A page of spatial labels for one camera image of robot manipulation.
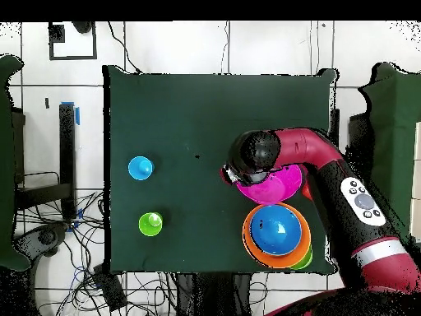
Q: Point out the large pink bowl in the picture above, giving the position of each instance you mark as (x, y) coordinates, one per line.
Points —
(279, 187)

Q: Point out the light blue bowl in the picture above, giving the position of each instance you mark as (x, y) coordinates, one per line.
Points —
(276, 230)

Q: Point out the light blue cup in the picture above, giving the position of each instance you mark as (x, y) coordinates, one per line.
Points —
(138, 168)

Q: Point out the large orange bowl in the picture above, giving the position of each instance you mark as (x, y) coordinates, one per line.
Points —
(263, 260)

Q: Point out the small green bowl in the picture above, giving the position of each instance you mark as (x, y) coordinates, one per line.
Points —
(306, 261)

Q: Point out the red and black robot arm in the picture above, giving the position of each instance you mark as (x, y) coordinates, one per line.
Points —
(312, 148)

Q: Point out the dark green tablecloth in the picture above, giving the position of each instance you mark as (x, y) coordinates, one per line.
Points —
(210, 98)

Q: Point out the green cup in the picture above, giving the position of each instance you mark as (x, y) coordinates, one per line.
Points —
(148, 225)

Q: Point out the black upright bar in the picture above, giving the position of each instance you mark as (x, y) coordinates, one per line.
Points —
(334, 121)

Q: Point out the black power strip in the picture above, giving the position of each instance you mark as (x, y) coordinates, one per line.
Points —
(110, 289)

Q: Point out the green covered side table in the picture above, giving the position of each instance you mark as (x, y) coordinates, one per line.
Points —
(6, 164)
(394, 131)

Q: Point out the black stand base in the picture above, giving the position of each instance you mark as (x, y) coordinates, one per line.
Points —
(47, 237)

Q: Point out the white boxes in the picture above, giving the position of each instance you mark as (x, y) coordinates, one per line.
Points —
(417, 197)

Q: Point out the dark round object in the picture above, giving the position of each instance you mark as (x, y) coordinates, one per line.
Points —
(82, 26)

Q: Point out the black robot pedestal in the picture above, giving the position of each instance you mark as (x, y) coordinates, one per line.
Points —
(213, 293)

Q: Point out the black L-shaped frame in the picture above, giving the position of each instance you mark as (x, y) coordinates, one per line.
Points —
(67, 148)

